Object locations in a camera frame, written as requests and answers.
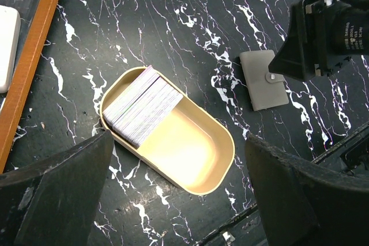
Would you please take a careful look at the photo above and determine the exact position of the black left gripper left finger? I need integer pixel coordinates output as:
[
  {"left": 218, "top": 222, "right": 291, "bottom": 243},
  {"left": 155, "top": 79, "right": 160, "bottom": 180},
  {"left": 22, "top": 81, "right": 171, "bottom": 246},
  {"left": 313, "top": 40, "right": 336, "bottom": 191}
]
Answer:
[{"left": 1, "top": 131, "right": 114, "bottom": 245}]

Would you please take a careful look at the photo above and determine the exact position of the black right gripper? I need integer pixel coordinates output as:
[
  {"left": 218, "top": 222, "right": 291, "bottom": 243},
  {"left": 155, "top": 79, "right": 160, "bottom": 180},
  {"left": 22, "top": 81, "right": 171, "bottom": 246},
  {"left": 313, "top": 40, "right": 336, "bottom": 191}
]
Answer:
[{"left": 268, "top": 0, "right": 368, "bottom": 81}]

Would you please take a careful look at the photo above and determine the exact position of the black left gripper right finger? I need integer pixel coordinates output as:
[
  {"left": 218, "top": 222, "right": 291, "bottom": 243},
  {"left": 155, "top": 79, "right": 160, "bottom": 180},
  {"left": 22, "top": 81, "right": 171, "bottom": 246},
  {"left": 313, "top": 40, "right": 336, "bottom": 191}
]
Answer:
[{"left": 245, "top": 134, "right": 368, "bottom": 245}]

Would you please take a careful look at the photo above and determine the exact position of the stack of white cards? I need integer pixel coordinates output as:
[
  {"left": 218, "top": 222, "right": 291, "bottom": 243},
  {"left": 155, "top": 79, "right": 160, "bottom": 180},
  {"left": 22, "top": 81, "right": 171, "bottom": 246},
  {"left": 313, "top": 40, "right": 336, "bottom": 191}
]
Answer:
[{"left": 103, "top": 66, "right": 183, "bottom": 149}]

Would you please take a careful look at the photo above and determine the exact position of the orange wooden rack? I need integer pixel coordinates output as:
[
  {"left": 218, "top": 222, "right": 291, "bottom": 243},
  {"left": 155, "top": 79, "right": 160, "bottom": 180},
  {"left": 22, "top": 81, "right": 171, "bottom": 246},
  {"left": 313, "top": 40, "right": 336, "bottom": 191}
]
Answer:
[{"left": 1, "top": 0, "right": 58, "bottom": 172}]

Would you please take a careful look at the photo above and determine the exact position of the beige oval plastic tray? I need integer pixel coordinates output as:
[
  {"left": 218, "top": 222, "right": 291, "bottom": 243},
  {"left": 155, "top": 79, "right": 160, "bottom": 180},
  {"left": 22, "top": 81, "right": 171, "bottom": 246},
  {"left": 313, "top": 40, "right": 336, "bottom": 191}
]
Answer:
[{"left": 99, "top": 66, "right": 236, "bottom": 196}]

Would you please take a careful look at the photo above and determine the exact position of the white box on rack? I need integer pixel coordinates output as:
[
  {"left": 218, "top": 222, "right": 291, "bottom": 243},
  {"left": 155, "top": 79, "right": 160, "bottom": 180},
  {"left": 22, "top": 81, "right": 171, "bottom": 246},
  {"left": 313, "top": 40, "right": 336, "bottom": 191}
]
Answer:
[{"left": 0, "top": 5, "right": 21, "bottom": 93}]

